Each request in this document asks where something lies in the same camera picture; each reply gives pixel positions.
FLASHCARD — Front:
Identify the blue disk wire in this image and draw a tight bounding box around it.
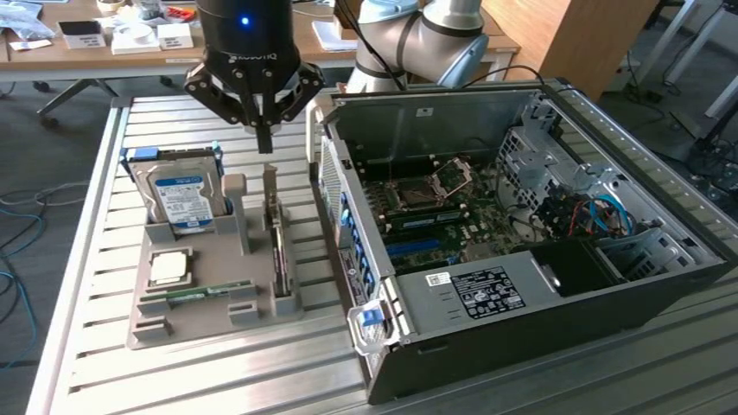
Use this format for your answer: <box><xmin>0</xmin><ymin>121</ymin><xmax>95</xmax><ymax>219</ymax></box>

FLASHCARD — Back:
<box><xmin>590</xmin><ymin>194</ymin><xmax>635</xmax><ymax>239</ymax></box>

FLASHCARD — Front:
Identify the black and white box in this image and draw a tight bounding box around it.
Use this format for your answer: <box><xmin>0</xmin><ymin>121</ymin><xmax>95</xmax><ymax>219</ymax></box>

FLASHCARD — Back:
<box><xmin>56</xmin><ymin>19</ymin><xmax>108</xmax><ymax>50</ymax></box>

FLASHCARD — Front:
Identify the wooden desk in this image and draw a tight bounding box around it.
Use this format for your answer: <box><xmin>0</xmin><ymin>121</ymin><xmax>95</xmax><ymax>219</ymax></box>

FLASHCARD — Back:
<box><xmin>0</xmin><ymin>0</ymin><xmax>523</xmax><ymax>83</ymax></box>

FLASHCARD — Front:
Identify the wooden cabinet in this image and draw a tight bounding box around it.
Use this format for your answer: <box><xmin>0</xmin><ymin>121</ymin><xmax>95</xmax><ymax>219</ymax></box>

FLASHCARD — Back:
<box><xmin>481</xmin><ymin>0</ymin><xmax>662</xmax><ymax>103</ymax></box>

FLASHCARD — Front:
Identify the grey power supply unit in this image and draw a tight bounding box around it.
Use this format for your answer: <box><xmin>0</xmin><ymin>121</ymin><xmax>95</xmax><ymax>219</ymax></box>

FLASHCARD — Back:
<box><xmin>394</xmin><ymin>252</ymin><xmax>565</xmax><ymax>336</ymax></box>

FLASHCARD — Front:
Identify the CPU socket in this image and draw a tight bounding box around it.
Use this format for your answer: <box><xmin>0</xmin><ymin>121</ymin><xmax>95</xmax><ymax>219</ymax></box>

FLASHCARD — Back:
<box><xmin>391</xmin><ymin>176</ymin><xmax>449</xmax><ymax>208</ymax></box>

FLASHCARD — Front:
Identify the grey parts rack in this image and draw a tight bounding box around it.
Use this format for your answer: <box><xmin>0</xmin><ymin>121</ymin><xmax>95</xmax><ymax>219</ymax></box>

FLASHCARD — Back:
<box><xmin>124</xmin><ymin>172</ymin><xmax>307</xmax><ymax>351</ymax></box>

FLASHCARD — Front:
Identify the white paper tag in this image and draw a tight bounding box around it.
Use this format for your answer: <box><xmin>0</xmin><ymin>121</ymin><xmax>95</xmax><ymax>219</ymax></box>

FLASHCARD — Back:
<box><xmin>5</xmin><ymin>39</ymin><xmax>53</xmax><ymax>52</ymax></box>

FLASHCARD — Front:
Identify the graphics card with metal bracket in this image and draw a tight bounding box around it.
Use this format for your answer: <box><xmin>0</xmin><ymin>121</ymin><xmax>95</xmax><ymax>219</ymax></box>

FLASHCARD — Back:
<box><xmin>262</xmin><ymin>163</ymin><xmax>296</xmax><ymax>300</ymax></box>

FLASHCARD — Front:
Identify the silver socket cover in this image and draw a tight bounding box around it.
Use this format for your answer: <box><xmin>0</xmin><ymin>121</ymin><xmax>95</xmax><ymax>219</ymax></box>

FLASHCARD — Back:
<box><xmin>424</xmin><ymin>156</ymin><xmax>475</xmax><ymax>201</ymax></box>

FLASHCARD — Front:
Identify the white box with tape roll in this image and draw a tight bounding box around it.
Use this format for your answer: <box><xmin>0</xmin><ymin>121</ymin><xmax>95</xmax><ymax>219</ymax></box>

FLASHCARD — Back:
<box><xmin>108</xmin><ymin>23</ymin><xmax>163</xmax><ymax>56</ymax></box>

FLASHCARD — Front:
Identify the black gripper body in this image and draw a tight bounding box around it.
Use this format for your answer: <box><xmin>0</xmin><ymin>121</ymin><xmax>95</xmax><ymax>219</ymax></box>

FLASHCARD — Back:
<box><xmin>194</xmin><ymin>0</ymin><xmax>302</xmax><ymax>126</ymax></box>

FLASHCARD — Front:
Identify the black cable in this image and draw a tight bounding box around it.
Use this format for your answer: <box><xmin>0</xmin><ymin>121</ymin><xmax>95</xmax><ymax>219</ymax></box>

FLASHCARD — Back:
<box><xmin>461</xmin><ymin>64</ymin><xmax>583</xmax><ymax>96</ymax></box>

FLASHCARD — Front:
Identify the green motherboard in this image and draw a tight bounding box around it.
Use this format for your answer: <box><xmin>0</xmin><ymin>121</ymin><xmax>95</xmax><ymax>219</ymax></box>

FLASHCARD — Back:
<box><xmin>360</xmin><ymin>149</ymin><xmax>555</xmax><ymax>278</ymax></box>

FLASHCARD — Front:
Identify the blue case release latch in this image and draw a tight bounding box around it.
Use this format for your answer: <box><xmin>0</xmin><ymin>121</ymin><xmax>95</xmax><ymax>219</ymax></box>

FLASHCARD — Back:
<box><xmin>356</xmin><ymin>302</ymin><xmax>386</xmax><ymax>330</ymax></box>

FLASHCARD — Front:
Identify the clear plastic bag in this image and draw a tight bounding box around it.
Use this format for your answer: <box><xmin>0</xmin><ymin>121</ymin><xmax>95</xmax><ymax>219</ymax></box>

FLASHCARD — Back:
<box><xmin>0</xmin><ymin>0</ymin><xmax>56</xmax><ymax>40</ymax></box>

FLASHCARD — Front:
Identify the hard disk with blue carrier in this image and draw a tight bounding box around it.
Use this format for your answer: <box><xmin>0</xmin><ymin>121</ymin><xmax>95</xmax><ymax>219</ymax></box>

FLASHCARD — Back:
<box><xmin>119</xmin><ymin>145</ymin><xmax>232</xmax><ymax>237</ymax></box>

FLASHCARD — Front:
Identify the blue floor cable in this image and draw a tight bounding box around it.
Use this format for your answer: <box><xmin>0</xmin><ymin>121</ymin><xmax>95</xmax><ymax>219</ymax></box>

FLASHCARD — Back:
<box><xmin>0</xmin><ymin>207</ymin><xmax>45</xmax><ymax>373</ymax></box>

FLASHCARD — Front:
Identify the open black PC case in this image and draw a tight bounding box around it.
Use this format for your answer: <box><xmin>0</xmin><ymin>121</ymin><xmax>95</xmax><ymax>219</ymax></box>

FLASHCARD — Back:
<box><xmin>304</xmin><ymin>76</ymin><xmax>734</xmax><ymax>406</ymax></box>

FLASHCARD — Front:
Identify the perforated metal disk bay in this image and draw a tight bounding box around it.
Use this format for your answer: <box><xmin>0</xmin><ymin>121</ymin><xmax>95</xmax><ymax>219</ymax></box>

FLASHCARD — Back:
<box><xmin>494</xmin><ymin>124</ymin><xmax>627</xmax><ymax>217</ymax></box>

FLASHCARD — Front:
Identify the white paper stack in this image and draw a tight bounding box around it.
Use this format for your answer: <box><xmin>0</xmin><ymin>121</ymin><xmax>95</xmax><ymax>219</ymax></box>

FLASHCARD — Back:
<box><xmin>310</xmin><ymin>19</ymin><xmax>362</xmax><ymax>53</ymax></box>

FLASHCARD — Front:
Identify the grey slotted disk bay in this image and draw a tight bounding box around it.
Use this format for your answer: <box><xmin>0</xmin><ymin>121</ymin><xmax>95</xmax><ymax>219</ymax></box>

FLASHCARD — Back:
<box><xmin>593</xmin><ymin>227</ymin><xmax>699</xmax><ymax>282</ymax></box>

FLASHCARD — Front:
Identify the small white box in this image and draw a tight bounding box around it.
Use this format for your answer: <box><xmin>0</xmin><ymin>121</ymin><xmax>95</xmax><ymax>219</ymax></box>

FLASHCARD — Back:
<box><xmin>156</xmin><ymin>22</ymin><xmax>195</xmax><ymax>51</ymax></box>

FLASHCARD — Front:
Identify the silver CPU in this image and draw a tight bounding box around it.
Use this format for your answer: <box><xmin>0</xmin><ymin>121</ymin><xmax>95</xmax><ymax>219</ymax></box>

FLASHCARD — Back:
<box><xmin>148</xmin><ymin>252</ymin><xmax>192</xmax><ymax>286</ymax></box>

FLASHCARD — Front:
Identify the blue expansion slot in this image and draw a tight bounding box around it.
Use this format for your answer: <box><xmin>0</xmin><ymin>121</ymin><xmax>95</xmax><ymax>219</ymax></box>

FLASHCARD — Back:
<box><xmin>384</xmin><ymin>236</ymin><xmax>457</xmax><ymax>257</ymax></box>

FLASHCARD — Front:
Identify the green RAM stick white label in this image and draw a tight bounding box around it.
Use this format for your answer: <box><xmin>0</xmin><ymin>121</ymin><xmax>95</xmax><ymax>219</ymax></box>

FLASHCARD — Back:
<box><xmin>388</xmin><ymin>208</ymin><xmax>466</xmax><ymax>231</ymax></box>

